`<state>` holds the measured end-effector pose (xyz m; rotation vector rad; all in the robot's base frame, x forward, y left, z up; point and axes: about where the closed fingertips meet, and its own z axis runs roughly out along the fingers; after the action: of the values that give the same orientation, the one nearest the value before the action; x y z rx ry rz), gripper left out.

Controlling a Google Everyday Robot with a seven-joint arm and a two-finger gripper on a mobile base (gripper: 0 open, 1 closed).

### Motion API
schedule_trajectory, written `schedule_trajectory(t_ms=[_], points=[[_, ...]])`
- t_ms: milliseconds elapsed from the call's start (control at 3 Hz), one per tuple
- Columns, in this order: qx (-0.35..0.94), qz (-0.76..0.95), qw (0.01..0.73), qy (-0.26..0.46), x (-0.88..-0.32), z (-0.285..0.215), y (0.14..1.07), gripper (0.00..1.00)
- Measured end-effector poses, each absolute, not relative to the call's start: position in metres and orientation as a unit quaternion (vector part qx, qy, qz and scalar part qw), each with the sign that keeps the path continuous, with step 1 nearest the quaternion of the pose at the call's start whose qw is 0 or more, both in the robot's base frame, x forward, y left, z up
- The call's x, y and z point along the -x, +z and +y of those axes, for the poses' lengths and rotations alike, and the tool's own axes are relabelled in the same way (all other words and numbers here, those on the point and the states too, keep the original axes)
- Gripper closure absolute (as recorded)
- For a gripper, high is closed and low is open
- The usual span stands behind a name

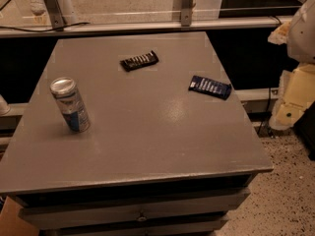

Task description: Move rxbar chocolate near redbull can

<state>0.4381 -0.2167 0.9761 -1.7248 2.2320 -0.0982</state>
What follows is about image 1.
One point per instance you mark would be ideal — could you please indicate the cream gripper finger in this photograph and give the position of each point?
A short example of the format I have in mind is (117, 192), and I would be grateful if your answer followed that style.
(296, 95)

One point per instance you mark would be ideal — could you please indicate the black chocolate rxbar wrapper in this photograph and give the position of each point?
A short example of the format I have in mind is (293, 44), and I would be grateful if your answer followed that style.
(140, 61)

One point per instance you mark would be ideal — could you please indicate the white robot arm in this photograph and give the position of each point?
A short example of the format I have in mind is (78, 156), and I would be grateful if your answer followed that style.
(299, 34)

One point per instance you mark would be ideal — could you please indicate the blue rxbar wrapper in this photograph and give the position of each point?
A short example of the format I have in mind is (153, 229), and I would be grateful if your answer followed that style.
(210, 87)

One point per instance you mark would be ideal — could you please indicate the silver blue redbull can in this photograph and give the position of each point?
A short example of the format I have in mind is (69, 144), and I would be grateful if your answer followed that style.
(70, 103)

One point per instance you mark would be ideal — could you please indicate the grey drawer cabinet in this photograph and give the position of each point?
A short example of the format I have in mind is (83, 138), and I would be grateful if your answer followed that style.
(154, 147)

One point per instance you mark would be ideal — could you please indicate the metal drawer knob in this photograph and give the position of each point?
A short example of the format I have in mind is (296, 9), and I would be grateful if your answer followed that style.
(142, 218)

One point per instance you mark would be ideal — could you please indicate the white pipe end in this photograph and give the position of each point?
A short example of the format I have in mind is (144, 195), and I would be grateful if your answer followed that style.
(4, 106)

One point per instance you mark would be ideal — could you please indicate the cardboard box corner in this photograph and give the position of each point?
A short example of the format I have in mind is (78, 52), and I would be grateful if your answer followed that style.
(11, 224)

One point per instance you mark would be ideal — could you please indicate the right metal bracket post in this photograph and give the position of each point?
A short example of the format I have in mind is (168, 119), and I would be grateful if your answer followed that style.
(186, 12)

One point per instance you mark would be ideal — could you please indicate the metal bracket post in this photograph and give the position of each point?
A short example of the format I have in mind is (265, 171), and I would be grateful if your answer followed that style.
(186, 12)
(55, 14)

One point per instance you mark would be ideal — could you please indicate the left metal bracket post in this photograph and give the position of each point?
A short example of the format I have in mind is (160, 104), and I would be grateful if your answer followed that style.
(55, 14)

